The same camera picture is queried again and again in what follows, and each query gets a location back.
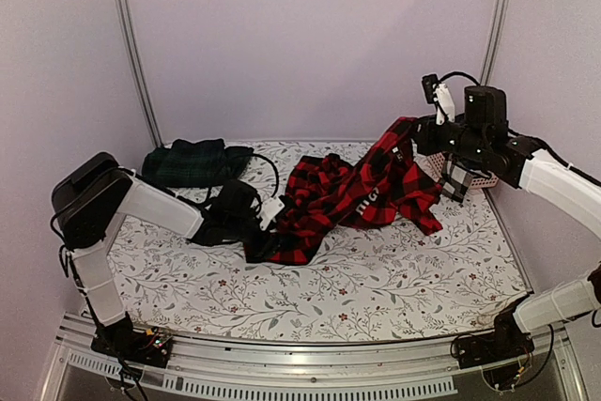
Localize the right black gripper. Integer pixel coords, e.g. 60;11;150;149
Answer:
405;114;489;162

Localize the red black plaid shirt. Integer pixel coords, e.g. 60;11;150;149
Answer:
244;117;442;266

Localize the dark green plaid skirt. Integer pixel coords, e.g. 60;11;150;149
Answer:
142;138;254;189

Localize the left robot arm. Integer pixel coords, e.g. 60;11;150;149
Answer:
50;152;286;358

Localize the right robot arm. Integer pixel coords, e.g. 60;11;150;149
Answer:
415;74;600;360

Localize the grey white plaid cloth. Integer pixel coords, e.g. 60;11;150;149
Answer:
439;160;473;203

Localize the pink plastic basket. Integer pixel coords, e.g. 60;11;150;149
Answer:
425;153;499;190

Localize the floral patterned table mat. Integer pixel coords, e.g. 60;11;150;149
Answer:
91;139;530;344

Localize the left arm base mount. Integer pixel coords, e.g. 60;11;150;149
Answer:
91;320;173;368

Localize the right aluminium frame post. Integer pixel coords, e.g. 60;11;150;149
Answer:
480;0;510;85

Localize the aluminium frame post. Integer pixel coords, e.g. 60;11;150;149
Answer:
480;0;510;85
115;0;163;147

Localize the front aluminium rail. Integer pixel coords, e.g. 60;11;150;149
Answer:
40;314;592;400

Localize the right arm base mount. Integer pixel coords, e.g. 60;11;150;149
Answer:
450;313;534;392

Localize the left aluminium frame post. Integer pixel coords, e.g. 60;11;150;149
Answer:
115;0;163;147

